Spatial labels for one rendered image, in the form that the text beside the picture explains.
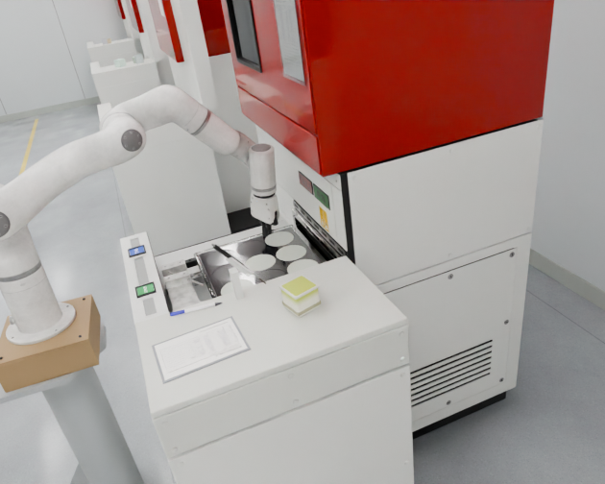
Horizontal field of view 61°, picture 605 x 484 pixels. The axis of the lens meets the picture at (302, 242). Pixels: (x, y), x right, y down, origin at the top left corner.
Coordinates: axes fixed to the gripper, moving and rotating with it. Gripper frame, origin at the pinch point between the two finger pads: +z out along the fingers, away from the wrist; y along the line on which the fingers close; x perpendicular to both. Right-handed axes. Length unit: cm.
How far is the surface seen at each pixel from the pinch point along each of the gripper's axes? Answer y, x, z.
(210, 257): -6.4, -21.1, 3.1
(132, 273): -13.8, -46.1, -2.1
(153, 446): -28, -50, 97
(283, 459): 56, -54, 18
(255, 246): 2.0, -7.8, 1.9
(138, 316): 8, -58, -5
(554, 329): 83, 110, 81
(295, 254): 17.7, -4.9, -0.4
